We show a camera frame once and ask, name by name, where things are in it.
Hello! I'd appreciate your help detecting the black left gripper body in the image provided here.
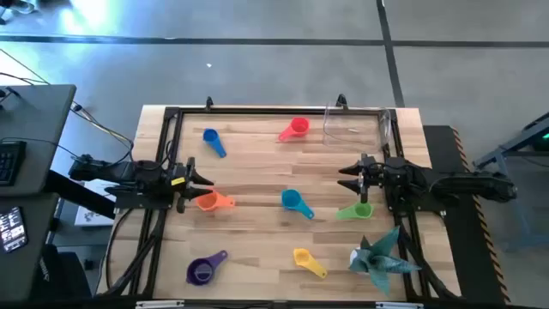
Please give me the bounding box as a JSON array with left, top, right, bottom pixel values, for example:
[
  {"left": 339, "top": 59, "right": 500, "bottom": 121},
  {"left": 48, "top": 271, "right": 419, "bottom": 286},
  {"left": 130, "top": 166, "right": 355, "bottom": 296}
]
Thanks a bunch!
[{"left": 165, "top": 156, "right": 197, "bottom": 215}]

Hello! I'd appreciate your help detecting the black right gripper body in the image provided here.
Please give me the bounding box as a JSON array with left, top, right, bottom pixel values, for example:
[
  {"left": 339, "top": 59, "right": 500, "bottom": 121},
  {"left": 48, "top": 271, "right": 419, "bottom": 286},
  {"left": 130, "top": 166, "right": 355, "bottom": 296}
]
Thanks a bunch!
[{"left": 359, "top": 153, "right": 389, "bottom": 205}]

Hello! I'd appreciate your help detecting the orange measuring cup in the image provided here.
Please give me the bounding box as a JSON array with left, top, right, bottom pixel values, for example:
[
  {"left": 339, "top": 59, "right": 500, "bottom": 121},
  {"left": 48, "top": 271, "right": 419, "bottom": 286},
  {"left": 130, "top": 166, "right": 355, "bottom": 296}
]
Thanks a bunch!
[{"left": 196, "top": 191, "right": 236, "bottom": 213}]

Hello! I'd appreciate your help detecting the green measuring cup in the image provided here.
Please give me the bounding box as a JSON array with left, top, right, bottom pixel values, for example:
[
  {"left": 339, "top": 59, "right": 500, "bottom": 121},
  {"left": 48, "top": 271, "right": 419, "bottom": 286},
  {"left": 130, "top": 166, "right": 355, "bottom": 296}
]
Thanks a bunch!
[{"left": 335, "top": 201, "right": 375, "bottom": 221}]

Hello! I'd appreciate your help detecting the small blue measuring cup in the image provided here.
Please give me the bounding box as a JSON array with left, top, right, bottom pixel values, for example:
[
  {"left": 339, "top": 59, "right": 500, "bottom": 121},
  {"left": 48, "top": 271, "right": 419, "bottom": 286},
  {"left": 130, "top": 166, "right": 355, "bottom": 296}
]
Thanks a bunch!
[{"left": 202, "top": 128, "right": 227, "bottom": 159}]

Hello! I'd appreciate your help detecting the teal measuring cup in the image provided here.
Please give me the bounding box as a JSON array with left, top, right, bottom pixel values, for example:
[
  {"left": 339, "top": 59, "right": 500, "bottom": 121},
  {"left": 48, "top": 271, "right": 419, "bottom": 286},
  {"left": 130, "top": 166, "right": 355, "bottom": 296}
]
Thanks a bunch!
[{"left": 281, "top": 189, "right": 316, "bottom": 221}]

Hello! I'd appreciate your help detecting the red measuring cup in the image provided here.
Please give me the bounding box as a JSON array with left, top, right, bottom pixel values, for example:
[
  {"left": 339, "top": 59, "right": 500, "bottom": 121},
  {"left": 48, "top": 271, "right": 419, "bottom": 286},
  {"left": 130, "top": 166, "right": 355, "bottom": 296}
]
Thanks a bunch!
[{"left": 277, "top": 117, "right": 311, "bottom": 143}]

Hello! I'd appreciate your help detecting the purple measuring cup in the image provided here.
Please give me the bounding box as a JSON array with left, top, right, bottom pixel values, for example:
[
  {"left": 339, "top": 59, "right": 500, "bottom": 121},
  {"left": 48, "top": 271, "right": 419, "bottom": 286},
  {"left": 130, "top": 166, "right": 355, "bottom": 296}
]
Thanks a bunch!
[{"left": 185, "top": 250, "right": 229, "bottom": 287}]

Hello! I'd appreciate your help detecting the yellow measuring cup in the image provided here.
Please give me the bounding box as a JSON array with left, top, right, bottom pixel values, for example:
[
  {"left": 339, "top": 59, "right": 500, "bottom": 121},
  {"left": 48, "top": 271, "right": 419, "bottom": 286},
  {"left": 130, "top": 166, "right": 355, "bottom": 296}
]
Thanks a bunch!
[{"left": 293, "top": 247, "right": 329, "bottom": 280}]

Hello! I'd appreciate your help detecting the clear plastic basket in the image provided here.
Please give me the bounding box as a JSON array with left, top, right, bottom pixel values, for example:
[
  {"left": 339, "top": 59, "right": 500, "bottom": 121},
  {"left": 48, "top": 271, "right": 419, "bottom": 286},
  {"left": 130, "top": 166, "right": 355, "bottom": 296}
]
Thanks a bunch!
[{"left": 323, "top": 101, "right": 392, "bottom": 155}]

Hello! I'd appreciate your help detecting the teal artificial succulent plant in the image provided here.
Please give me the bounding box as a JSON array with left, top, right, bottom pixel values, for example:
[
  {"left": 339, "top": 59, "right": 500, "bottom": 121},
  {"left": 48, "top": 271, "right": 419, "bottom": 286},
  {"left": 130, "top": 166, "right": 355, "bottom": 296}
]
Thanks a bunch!
[{"left": 347, "top": 226, "right": 422, "bottom": 297}]

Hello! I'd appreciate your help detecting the white printed box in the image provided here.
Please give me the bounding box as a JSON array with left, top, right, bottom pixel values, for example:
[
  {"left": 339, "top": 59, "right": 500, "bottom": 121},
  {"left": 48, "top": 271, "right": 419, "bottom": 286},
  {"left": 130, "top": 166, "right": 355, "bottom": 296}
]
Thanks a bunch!
[{"left": 75, "top": 179, "right": 116, "bottom": 227}]

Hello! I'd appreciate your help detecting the black diagonal support beam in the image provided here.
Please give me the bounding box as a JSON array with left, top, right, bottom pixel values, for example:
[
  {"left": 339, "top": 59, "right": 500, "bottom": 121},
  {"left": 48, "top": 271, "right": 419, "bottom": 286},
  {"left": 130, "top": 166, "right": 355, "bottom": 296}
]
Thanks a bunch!
[{"left": 42, "top": 170, "right": 117, "bottom": 220}]

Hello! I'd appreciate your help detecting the black hazard-striped floor mat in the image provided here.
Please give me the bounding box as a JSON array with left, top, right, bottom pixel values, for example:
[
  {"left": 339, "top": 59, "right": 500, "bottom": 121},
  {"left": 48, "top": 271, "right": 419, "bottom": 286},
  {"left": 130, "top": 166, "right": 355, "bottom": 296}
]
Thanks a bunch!
[{"left": 422, "top": 124, "right": 512, "bottom": 305}]

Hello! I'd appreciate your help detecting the black office chair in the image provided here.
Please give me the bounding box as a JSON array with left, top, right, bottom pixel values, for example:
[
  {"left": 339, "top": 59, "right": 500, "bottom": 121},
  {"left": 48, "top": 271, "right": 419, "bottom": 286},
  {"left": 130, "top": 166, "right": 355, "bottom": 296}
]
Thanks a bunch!
[{"left": 29, "top": 244, "right": 94, "bottom": 301}]

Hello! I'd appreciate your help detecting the grey desk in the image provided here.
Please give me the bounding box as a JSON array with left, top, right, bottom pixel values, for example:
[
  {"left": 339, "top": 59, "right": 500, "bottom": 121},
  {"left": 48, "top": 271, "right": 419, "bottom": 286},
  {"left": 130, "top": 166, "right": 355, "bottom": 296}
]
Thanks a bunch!
[
  {"left": 0, "top": 191, "right": 60, "bottom": 302},
  {"left": 0, "top": 84, "right": 77, "bottom": 197}
]

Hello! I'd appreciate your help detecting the black keyboard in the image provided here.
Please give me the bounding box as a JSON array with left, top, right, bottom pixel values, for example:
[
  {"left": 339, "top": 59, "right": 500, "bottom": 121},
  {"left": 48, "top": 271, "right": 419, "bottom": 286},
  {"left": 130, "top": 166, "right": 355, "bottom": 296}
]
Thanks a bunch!
[{"left": 0, "top": 140, "right": 27, "bottom": 187}]

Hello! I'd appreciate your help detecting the black smartphone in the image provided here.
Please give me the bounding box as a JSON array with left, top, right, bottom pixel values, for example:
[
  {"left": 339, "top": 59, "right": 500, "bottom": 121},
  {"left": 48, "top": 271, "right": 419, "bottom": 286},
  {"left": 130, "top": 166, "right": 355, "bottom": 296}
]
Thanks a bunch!
[{"left": 0, "top": 206, "right": 29, "bottom": 254}]

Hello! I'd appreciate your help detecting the black metal table frame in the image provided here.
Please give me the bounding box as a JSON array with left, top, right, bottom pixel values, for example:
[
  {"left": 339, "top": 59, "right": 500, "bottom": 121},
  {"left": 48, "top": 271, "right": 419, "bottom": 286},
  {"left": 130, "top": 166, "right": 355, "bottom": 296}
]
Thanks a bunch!
[{"left": 102, "top": 106, "right": 462, "bottom": 301}]

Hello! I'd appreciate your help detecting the silver metal bracket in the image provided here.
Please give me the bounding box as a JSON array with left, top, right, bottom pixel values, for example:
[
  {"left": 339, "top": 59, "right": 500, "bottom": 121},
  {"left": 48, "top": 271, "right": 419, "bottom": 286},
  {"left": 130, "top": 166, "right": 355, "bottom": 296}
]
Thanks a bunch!
[
  {"left": 375, "top": 301, "right": 425, "bottom": 309},
  {"left": 136, "top": 300, "right": 185, "bottom": 309}
]

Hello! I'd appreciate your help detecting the yellow and black cable bundle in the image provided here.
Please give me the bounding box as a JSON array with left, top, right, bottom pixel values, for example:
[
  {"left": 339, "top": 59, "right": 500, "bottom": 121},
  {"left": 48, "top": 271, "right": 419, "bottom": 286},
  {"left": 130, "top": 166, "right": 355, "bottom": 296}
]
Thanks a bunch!
[{"left": 70, "top": 101, "right": 135, "bottom": 167}]

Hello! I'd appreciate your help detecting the blue-grey metal table frame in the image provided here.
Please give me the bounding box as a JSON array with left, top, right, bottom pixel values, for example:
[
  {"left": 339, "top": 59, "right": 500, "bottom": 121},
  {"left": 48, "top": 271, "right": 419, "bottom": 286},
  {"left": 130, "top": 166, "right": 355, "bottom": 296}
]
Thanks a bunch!
[{"left": 473, "top": 112, "right": 549, "bottom": 252}]

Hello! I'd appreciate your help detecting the thin black keyboard cable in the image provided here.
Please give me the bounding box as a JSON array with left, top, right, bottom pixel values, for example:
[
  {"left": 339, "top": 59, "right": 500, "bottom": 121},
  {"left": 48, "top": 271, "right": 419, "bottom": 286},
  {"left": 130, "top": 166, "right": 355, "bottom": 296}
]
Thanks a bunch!
[{"left": 0, "top": 136, "right": 82, "bottom": 160}]

